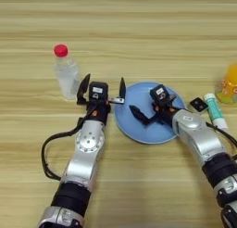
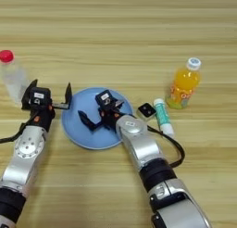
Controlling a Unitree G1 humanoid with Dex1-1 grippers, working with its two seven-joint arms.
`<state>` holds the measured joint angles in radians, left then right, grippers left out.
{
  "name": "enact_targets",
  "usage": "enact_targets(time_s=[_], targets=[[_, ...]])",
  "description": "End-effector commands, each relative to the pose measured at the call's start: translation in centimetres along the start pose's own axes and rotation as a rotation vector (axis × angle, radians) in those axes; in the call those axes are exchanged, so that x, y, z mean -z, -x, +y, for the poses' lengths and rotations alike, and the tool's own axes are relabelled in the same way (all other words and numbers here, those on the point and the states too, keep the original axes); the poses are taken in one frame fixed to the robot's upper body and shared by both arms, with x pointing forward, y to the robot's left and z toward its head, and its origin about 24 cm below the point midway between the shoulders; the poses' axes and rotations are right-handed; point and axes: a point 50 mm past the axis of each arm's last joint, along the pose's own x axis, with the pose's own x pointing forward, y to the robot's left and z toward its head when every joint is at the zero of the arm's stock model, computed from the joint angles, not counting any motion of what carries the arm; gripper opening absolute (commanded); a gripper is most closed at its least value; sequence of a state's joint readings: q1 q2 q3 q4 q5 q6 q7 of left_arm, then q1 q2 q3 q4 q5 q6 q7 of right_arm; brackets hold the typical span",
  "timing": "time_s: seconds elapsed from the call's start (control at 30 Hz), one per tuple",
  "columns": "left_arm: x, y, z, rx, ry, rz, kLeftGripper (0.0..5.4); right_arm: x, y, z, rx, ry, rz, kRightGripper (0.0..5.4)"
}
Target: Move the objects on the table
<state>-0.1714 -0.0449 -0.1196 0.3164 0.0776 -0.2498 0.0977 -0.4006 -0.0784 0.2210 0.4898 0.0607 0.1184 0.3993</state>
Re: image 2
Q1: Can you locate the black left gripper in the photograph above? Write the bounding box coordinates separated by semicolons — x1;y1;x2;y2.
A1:
20;79;73;133

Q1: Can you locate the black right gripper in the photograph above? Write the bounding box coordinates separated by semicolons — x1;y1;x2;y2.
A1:
77;98;131;133

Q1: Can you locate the clear bottle with red cap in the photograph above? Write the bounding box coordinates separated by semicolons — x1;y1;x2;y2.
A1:
0;49;31;107

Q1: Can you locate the green and white tube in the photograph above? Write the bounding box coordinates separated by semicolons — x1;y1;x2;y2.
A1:
153;97;176;140

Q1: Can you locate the orange juice bottle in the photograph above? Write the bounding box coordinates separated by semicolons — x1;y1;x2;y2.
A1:
165;57;203;110

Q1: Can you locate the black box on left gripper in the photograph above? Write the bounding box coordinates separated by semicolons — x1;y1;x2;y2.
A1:
29;86;53;108

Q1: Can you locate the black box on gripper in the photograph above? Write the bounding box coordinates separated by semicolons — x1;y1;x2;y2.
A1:
94;89;117;109
29;86;53;108

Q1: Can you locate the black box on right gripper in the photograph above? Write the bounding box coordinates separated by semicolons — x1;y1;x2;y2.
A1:
94;89;117;109

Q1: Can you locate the blue round plate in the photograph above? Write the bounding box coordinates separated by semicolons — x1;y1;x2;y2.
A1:
60;86;134;151

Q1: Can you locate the small black square block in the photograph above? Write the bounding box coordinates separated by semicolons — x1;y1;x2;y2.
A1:
136;102;157;121

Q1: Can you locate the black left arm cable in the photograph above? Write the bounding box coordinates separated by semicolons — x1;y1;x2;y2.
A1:
0;113;35;145

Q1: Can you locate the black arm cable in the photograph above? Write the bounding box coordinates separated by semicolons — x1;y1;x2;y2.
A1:
0;113;35;145
146;125;186;169

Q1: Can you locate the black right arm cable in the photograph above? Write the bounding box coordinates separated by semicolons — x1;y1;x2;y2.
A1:
146;125;186;169

